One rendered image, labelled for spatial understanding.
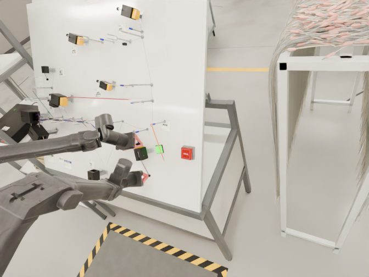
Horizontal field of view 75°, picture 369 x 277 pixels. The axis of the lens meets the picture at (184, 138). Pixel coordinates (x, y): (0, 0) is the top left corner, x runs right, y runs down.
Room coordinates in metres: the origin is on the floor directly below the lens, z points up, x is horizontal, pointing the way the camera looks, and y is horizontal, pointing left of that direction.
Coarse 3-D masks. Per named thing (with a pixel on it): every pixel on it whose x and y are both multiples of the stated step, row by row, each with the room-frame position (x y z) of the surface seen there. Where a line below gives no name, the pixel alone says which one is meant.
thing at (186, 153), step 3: (183, 147) 0.72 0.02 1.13; (183, 150) 0.71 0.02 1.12; (186, 150) 0.70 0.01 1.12; (189, 150) 0.69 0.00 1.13; (183, 153) 0.70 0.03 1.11; (186, 153) 0.70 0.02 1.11; (189, 153) 0.69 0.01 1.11; (183, 156) 0.70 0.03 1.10; (186, 156) 0.69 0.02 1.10; (189, 156) 0.68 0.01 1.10; (189, 159) 0.67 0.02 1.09
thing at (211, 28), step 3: (210, 3) 3.88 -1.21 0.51; (210, 6) 3.88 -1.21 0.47; (210, 9) 3.89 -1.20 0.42; (213, 15) 3.89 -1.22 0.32; (213, 18) 3.88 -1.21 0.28; (213, 21) 3.88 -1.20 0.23; (213, 24) 3.89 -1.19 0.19; (210, 27) 3.85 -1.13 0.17; (213, 27) 3.80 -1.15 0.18; (210, 30) 3.69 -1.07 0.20; (213, 30) 3.86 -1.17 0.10; (210, 33) 3.67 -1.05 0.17; (213, 33) 3.85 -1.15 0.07
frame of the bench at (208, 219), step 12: (240, 132) 1.01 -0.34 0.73; (228, 144) 0.91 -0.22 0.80; (240, 144) 0.99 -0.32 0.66; (228, 156) 0.84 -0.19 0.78; (216, 168) 0.79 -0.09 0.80; (216, 180) 0.72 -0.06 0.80; (240, 180) 0.90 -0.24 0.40; (108, 204) 1.20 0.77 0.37; (204, 204) 0.62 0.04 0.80; (144, 216) 0.95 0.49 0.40; (204, 216) 0.58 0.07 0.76; (228, 216) 0.70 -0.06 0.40; (180, 228) 0.76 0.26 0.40; (216, 228) 0.59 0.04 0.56; (216, 240) 0.59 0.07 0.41; (228, 252) 0.59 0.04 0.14
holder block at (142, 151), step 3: (144, 147) 0.82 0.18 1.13; (135, 150) 0.82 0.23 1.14; (138, 150) 0.80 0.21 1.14; (141, 150) 0.80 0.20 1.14; (144, 150) 0.81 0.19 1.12; (135, 153) 0.81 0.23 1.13; (138, 153) 0.80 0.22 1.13; (141, 153) 0.79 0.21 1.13; (144, 153) 0.80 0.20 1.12; (135, 156) 0.80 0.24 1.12; (141, 156) 0.78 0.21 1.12; (144, 156) 0.79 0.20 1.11; (147, 156) 0.79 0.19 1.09; (138, 159) 0.78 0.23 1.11; (141, 159) 0.77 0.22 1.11; (144, 159) 0.78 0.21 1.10
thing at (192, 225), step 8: (144, 208) 0.89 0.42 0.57; (152, 208) 0.84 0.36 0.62; (160, 208) 0.78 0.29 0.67; (152, 216) 0.89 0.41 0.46; (160, 216) 0.83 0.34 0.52; (168, 216) 0.77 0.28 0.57; (176, 216) 0.72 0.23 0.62; (184, 216) 0.68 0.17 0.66; (176, 224) 0.76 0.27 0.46; (184, 224) 0.71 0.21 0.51; (192, 224) 0.66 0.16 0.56; (200, 224) 0.62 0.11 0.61; (200, 232) 0.65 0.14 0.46; (208, 232) 0.61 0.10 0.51
